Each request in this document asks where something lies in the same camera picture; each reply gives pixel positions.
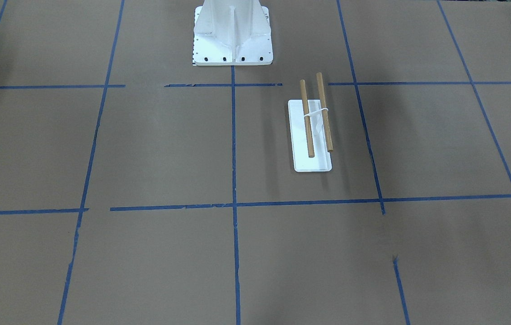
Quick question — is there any white towel rack base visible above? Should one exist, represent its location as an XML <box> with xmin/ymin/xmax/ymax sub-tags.
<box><xmin>287</xmin><ymin>99</ymin><xmax>332</xmax><ymax>172</ymax></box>

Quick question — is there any wooden rack rod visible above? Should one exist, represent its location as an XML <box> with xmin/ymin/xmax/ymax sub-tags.
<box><xmin>299</xmin><ymin>79</ymin><xmax>315</xmax><ymax>158</ymax></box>
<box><xmin>316</xmin><ymin>72</ymin><xmax>334</xmax><ymax>153</ymax></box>

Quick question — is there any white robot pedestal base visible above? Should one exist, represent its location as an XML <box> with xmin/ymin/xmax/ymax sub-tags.
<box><xmin>192</xmin><ymin>0</ymin><xmax>274</xmax><ymax>66</ymax></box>

